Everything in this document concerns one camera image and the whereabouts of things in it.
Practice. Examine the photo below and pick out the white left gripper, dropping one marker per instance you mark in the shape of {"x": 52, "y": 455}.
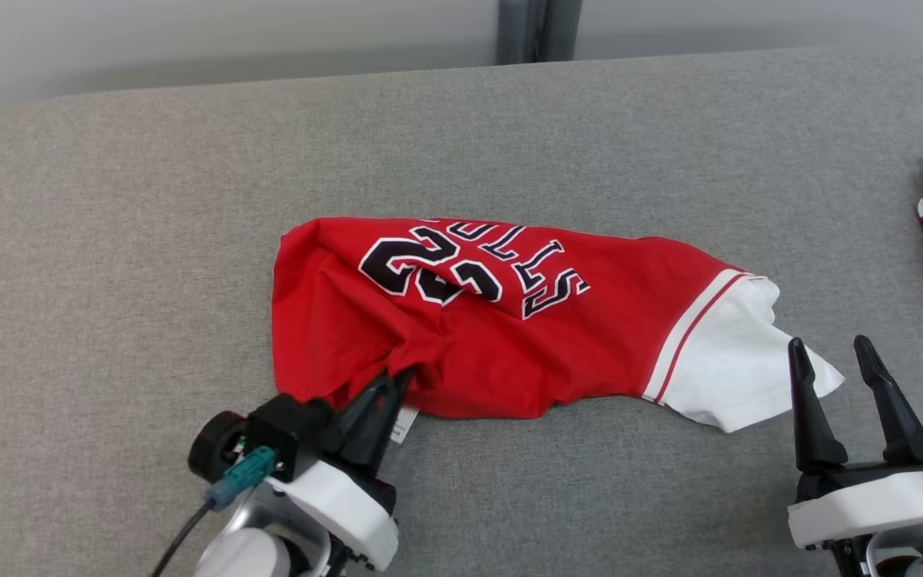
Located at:
{"x": 349, "y": 513}

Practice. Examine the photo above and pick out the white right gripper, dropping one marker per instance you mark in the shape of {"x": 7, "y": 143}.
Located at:
{"x": 870, "y": 501}

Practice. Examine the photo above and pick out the red basketball jersey white trim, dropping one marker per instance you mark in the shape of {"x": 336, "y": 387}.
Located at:
{"x": 574, "y": 344}

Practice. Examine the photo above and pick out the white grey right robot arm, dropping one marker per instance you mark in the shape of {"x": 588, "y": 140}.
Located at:
{"x": 918, "y": 557}

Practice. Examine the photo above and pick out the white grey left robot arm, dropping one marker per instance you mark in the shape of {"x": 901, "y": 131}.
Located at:
{"x": 245, "y": 553}

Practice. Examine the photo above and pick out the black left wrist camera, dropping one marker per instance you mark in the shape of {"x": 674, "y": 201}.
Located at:
{"x": 285, "y": 429}

